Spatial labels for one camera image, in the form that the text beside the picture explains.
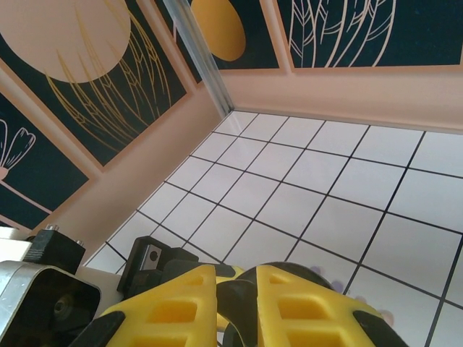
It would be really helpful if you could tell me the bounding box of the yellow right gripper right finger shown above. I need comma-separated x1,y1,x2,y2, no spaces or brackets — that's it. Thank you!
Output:
252,262,398,347

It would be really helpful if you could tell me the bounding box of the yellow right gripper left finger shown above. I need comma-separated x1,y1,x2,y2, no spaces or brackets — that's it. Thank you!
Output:
72,263,218,347

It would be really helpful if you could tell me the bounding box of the aluminium corner post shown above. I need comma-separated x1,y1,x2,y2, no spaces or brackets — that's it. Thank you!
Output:
162,0,235,119

